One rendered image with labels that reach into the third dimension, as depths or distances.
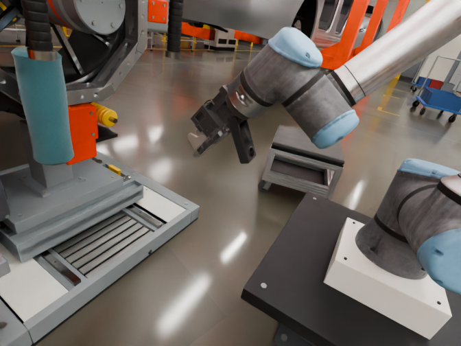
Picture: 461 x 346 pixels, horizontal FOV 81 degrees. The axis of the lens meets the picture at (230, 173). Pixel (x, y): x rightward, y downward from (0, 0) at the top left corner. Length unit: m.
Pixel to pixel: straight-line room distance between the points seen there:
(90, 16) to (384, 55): 0.62
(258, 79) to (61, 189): 0.86
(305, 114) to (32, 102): 0.57
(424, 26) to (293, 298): 0.64
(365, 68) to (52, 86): 0.66
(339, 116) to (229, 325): 0.76
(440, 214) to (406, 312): 0.30
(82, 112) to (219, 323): 0.79
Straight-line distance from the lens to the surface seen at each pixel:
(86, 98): 0.93
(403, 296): 0.80
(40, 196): 1.15
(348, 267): 0.77
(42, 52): 0.60
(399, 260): 0.82
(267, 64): 0.50
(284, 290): 0.76
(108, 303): 1.06
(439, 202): 0.63
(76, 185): 1.19
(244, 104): 0.54
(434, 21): 0.67
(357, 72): 0.64
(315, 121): 0.50
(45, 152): 0.78
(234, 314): 1.05
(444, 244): 0.59
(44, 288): 1.04
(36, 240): 1.09
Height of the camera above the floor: 0.86
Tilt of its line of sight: 29 degrees down
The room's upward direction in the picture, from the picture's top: 11 degrees clockwise
